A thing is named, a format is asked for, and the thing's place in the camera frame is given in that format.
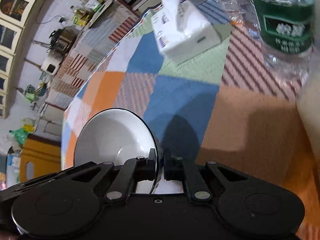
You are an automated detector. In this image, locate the white ribbed bowl far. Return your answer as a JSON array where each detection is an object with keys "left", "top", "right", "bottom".
[{"left": 74, "top": 108, "right": 162, "bottom": 194}]

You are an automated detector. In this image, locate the patchwork tablecloth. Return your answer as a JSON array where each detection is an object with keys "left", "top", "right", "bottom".
[{"left": 61, "top": 0, "right": 320, "bottom": 240}]

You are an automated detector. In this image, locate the wooden chair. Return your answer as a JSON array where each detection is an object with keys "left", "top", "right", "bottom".
[{"left": 20, "top": 134, "right": 61, "bottom": 182}]

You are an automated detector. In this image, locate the white rice cooker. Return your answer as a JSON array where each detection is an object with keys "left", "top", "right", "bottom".
[{"left": 41, "top": 55, "right": 62, "bottom": 76}]

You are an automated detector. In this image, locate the white tissue pack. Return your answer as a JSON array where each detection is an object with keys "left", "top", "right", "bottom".
[{"left": 151, "top": 0, "right": 221, "bottom": 64}]

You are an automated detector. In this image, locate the bag of rice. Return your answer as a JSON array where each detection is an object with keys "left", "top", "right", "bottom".
[{"left": 296, "top": 72, "right": 320, "bottom": 170}]

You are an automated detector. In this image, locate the black pressure cooker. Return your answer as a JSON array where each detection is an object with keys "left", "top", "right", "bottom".
[{"left": 49, "top": 26, "right": 80, "bottom": 54}]

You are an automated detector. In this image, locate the striped counter cloth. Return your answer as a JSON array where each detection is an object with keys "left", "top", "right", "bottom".
[{"left": 46, "top": 0, "right": 139, "bottom": 110}]

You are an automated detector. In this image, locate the cutting board on counter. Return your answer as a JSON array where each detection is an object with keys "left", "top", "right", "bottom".
[{"left": 87, "top": 0, "right": 113, "bottom": 28}]

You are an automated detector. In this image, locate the red label water bottle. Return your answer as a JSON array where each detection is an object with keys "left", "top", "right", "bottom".
[{"left": 216, "top": 0, "right": 258, "bottom": 31}]

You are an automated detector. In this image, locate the green label water bottle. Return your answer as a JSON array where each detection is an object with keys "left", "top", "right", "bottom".
[{"left": 250, "top": 0, "right": 315, "bottom": 80}]

